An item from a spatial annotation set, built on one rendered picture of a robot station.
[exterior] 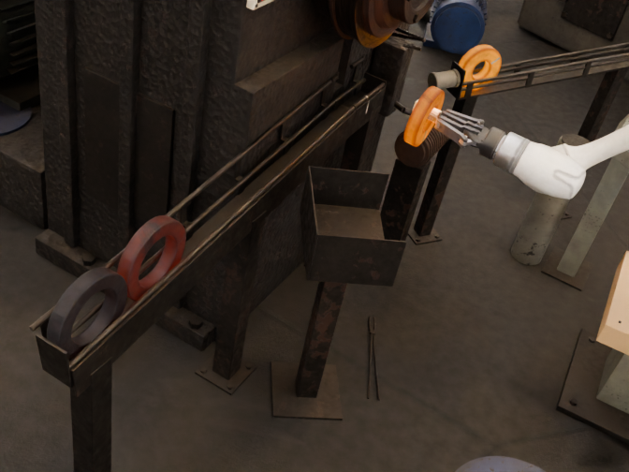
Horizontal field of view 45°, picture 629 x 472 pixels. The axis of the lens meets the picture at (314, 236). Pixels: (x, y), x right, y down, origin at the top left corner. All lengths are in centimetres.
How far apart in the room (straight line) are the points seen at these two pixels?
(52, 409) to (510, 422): 132
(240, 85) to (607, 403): 151
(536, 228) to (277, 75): 134
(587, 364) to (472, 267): 54
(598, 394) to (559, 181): 92
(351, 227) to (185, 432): 73
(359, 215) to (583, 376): 105
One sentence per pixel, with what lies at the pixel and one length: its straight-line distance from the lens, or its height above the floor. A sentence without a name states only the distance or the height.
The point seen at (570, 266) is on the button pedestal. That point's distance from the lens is 300.
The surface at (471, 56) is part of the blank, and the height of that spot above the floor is 76.
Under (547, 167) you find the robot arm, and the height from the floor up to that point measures 86.
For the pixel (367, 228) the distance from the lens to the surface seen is 190.
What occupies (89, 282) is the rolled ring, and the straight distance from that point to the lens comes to 145.
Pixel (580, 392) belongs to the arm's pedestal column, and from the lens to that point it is 259.
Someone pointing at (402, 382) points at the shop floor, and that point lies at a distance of 239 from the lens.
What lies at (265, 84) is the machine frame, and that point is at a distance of 186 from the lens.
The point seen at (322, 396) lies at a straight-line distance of 227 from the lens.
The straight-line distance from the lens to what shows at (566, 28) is 486.
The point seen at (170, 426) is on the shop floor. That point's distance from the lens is 216.
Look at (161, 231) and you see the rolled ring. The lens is 155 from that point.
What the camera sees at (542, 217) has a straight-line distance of 287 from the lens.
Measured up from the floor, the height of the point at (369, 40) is 92.
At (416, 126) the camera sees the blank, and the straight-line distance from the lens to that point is 189.
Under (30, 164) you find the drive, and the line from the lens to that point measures 261.
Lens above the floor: 175
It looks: 39 degrees down
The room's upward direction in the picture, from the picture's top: 13 degrees clockwise
